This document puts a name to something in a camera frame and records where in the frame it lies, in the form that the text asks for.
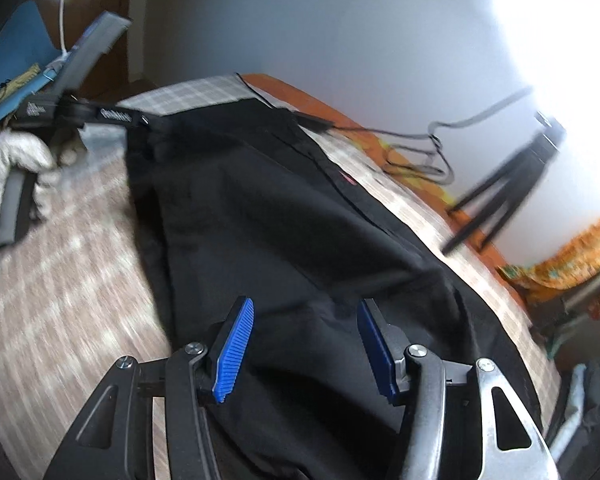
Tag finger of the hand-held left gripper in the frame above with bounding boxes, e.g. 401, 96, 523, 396
60, 99, 173, 134

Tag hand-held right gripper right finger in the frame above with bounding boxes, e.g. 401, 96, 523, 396
356, 299, 563, 480

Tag black tripod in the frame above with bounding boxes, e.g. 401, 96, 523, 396
440, 112, 568, 256

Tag black cable with adapter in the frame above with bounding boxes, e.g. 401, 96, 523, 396
235, 72, 533, 186

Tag person's left hand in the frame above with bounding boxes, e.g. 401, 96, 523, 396
0, 130, 63, 223

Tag blue board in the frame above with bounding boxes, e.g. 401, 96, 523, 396
0, 0, 66, 128

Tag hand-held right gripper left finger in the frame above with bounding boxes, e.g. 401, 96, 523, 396
42, 296, 255, 480

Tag dark bag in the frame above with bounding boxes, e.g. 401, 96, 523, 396
545, 357, 600, 480

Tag plaid bed blanket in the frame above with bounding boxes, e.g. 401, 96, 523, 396
0, 74, 561, 480

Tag black pants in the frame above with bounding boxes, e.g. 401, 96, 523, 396
125, 97, 551, 480

